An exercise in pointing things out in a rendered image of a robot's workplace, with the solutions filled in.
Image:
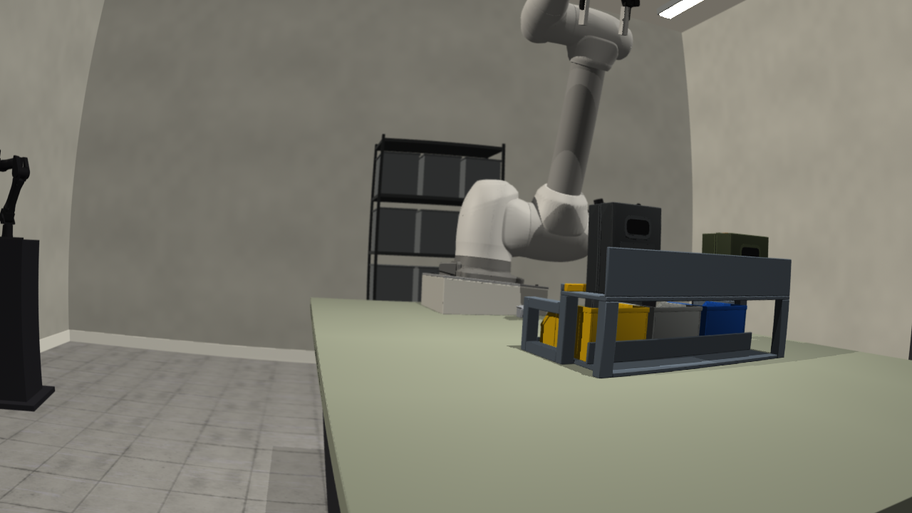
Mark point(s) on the blue bin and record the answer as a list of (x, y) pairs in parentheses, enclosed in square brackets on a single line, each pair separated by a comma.
[(722, 318)]

